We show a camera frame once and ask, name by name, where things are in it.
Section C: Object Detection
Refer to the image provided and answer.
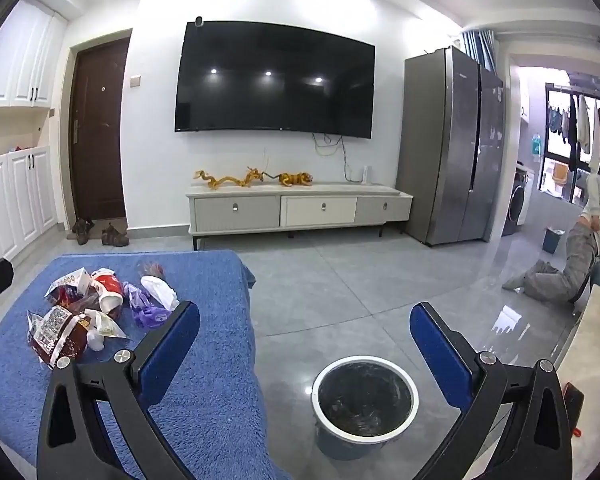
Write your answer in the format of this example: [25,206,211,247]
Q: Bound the blue fluffy blanket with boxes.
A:
[0,251,291,480]

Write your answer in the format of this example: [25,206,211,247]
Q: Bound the row of hanging clothes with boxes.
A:
[547,94,600,177]

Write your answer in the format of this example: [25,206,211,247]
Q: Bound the black wall television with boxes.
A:
[174,21,376,138]

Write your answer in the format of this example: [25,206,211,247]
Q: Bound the golden dragon figurine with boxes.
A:
[194,166,264,192]

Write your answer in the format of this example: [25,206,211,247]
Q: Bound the brown fuzzy scrap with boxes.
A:
[136,260,168,279]

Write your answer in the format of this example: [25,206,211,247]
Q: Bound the white grey television stand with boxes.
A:
[186,183,413,251]

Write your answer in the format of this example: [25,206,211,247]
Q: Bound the red paper cup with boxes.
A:
[90,269,127,320]

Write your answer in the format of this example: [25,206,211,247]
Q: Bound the crumpled white tissue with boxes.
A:
[140,275,180,311]

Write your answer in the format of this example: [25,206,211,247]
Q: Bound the red white snack wrapper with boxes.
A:
[46,267,93,306]

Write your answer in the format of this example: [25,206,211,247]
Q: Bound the golden tiger figurine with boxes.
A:
[265,172,314,189]

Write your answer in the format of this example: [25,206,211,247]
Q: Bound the television cable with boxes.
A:
[312,132,355,182]

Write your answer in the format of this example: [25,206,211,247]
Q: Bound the white rimmed trash bin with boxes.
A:
[311,356,420,461]

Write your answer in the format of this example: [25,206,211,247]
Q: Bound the dark brown entrance door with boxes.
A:
[70,37,132,223]

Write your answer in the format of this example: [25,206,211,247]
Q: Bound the red packet with white label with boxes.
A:
[26,305,90,368]

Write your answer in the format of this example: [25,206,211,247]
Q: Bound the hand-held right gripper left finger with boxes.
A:
[36,301,201,480]

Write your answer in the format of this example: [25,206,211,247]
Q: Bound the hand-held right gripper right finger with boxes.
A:
[409,302,573,480]

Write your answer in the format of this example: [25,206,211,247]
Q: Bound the white and yellow packet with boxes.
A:
[82,309,130,352]

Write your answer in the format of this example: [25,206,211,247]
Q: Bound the grey double-door refrigerator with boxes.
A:
[396,45,506,247]

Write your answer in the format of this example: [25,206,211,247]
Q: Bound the purple plastic wrapper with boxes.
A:
[123,282,173,329]

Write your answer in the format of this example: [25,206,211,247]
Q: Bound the white wall cabinets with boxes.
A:
[0,0,70,108]

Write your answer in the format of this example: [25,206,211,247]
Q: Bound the blue bucket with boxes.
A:
[542,227,565,254]

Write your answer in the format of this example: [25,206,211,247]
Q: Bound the blue curtain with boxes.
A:
[460,30,497,72]

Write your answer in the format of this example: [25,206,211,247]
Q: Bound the white base cabinets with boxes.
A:
[0,146,58,273]

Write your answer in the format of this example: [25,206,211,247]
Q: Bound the grey washing machine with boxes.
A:
[501,162,536,237]

